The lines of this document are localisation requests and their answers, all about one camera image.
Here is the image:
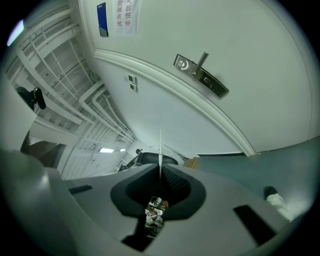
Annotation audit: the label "white paper notice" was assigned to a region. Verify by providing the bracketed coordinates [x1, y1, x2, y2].
[112, 0, 140, 36]

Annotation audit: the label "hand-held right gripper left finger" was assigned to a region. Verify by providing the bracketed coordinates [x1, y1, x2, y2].
[62, 162, 161, 256]

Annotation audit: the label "black office chair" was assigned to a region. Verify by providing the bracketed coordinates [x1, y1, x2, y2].
[118, 148, 180, 172]

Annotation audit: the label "person's black shoe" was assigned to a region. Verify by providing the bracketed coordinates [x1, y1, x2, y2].
[263, 185, 279, 201]

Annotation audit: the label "long ceiling light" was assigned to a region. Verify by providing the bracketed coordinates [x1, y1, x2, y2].
[6, 19, 25, 48]

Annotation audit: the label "white door frame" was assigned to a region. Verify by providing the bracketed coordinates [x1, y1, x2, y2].
[78, 0, 257, 157]

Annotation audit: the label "silver door lock with handle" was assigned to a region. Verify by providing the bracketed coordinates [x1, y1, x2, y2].
[173, 51, 230, 99]

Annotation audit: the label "white ceiling pipes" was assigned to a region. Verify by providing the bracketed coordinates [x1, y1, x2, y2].
[79, 82, 137, 143]

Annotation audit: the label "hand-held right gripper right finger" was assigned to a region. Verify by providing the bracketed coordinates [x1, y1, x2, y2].
[149, 163, 291, 256]

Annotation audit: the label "person's white trousers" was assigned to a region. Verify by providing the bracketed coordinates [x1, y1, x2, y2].
[265, 193, 295, 222]

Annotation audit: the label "white door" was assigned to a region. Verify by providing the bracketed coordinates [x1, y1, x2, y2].
[82, 0, 315, 154]

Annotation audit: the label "blue door sign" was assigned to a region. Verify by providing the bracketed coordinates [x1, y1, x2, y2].
[96, 2, 110, 38]

